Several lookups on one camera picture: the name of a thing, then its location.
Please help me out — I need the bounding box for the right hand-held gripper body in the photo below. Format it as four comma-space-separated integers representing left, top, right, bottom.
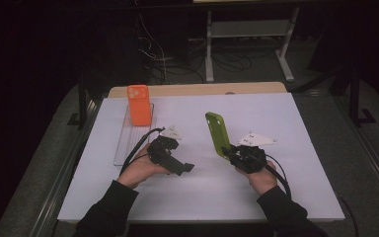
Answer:
229, 132, 279, 175

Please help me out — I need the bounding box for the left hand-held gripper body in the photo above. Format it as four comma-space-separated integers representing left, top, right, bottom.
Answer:
146, 124, 187, 176

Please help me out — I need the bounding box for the green cartoon phone case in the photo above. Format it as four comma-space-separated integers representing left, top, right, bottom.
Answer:
204, 112, 233, 161

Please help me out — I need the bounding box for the clear plastic rack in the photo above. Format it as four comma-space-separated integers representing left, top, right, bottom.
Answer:
113, 103, 157, 167

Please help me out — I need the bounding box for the orange phone case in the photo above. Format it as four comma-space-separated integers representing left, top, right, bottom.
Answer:
126, 84, 153, 127

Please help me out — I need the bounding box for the person's right hand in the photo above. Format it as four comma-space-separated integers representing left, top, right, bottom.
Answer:
235, 160, 278, 197

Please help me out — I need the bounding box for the person's left hand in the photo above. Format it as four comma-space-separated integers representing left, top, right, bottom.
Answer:
116, 144, 172, 190

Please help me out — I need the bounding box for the wooden table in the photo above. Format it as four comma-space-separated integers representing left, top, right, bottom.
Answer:
108, 81, 288, 99

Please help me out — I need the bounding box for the black metal stand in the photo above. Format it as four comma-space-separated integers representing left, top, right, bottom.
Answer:
348, 65, 378, 127
67, 75, 97, 129

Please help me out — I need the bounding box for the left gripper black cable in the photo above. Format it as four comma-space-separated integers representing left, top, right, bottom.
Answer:
119, 126, 166, 176

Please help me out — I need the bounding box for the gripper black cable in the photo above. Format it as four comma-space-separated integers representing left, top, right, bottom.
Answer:
119, 126, 166, 176
265, 154, 292, 198

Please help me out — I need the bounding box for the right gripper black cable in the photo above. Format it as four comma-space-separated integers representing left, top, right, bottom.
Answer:
265, 154, 292, 198

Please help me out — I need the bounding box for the tangle of floor cables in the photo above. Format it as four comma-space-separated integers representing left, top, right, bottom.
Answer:
134, 13, 277, 85

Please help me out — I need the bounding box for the black cable beside table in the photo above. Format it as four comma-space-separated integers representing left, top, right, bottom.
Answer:
338, 196, 360, 237

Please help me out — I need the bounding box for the white metal desk frame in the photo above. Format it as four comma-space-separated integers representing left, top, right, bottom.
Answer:
205, 6, 301, 83

